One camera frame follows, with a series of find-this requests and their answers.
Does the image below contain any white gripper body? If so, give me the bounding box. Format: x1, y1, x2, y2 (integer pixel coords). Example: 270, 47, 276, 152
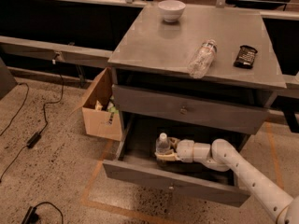
176, 139, 194, 163

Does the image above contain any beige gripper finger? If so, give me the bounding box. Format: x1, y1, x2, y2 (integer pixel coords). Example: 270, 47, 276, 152
155, 152, 179, 161
169, 137, 179, 147

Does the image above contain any clear plastic bottle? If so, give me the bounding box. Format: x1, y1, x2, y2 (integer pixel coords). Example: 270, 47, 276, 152
155, 133, 170, 167
187, 39, 217, 78

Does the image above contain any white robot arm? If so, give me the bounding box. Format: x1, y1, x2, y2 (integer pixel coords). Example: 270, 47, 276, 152
155, 133, 299, 224

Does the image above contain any open grey middle drawer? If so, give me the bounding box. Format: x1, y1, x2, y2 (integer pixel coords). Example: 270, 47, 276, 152
102, 113, 251, 208

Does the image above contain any closed grey upper drawer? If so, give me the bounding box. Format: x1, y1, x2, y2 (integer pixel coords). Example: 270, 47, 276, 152
112, 85, 268, 134

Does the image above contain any grey drawer cabinet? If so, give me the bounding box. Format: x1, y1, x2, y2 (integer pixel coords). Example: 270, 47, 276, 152
104, 5, 286, 206

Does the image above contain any lying clear plastic bottle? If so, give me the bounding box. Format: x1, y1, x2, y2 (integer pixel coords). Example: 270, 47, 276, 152
187, 39, 217, 78

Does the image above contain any cardboard box with items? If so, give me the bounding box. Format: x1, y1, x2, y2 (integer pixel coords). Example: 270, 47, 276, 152
74, 68, 122, 141

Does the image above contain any white ceramic bowl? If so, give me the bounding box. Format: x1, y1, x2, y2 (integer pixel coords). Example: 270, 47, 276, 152
158, 0, 186, 22

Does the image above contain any black power adapter with cable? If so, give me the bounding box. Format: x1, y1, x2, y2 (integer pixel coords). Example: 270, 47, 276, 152
0, 51, 65, 184

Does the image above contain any black plug with cable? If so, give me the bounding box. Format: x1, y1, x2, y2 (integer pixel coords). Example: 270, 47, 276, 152
21, 202, 64, 224

